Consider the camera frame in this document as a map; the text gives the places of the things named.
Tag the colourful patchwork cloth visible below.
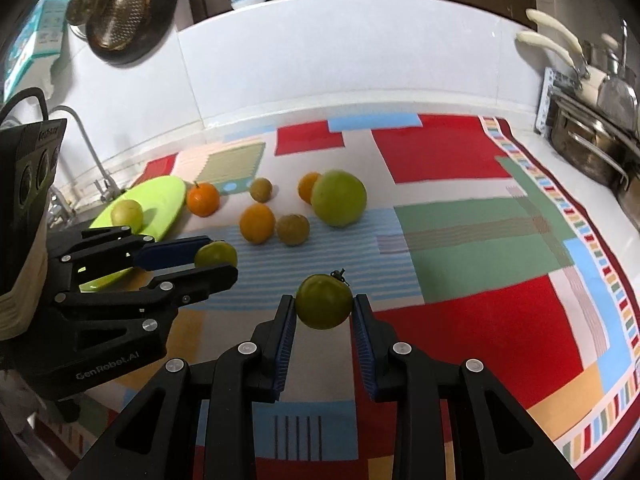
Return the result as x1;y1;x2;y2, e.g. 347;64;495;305
30;114;640;480

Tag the black cable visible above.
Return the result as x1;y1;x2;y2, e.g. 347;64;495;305
0;87;51;129

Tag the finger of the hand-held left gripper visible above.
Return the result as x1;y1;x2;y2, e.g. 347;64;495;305
47;226;215;295
52;263;239;312

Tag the white perforated rack plate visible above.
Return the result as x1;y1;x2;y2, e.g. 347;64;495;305
535;67;556;134

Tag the teal and white bag box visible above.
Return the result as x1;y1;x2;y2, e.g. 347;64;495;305
0;0;69;106

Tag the cream knife block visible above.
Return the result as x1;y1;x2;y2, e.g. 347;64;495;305
575;62;609;107

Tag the small brownish green fruit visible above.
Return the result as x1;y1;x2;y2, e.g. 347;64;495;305
249;177;274;203
276;214;311;247

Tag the stainless steel pot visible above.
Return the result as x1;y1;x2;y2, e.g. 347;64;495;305
614;160;640;222
547;94;629;187

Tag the small copper ladle cup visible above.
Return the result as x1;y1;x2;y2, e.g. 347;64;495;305
66;0;109;27

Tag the steel skimmer ladle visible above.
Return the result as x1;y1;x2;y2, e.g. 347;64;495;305
597;20;639;134

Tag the thin curved chrome faucet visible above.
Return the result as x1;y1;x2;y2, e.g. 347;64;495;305
47;106;124;202

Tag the small green tomato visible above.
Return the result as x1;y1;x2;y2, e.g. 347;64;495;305
194;240;239;271

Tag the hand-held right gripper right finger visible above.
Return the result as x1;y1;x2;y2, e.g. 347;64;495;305
350;292;582;480

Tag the lime green plate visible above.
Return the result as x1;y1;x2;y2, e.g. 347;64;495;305
79;176;188;293

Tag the black frying pan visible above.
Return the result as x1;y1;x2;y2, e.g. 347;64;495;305
82;0;180;66

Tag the orange tangerine with stem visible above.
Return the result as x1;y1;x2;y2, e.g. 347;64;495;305
186;181;221;218

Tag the large green tomato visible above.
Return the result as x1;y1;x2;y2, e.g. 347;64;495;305
311;170;368;228

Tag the copper strainer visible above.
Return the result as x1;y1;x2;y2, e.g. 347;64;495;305
87;0;152;51

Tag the green tomato with stem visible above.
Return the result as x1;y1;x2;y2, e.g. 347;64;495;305
295;269;354;331

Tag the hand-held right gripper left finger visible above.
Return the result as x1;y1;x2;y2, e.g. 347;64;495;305
76;294;301;480

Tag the pale yellow-green fruit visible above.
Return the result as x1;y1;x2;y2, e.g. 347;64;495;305
110;199;145;235

